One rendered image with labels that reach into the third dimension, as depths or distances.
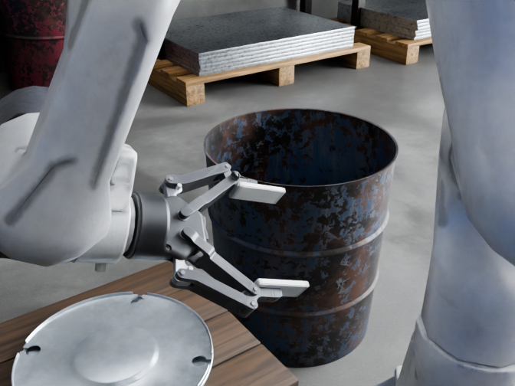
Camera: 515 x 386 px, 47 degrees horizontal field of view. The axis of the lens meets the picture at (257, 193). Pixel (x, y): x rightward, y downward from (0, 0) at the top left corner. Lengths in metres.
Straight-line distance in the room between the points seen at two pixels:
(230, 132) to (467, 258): 0.94
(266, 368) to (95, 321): 0.29
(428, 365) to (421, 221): 1.38
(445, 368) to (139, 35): 0.41
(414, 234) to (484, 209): 1.47
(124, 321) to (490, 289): 0.61
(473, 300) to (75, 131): 0.37
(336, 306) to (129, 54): 0.96
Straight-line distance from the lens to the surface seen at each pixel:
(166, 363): 0.91
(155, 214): 0.64
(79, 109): 0.44
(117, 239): 0.62
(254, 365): 0.91
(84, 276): 1.74
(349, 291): 1.31
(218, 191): 0.72
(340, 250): 1.21
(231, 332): 0.97
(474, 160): 0.46
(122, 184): 0.62
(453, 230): 0.58
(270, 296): 0.69
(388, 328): 1.54
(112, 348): 0.94
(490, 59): 0.45
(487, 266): 0.57
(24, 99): 0.57
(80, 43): 0.43
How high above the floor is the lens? 0.99
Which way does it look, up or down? 29 degrees down
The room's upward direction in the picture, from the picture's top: straight up
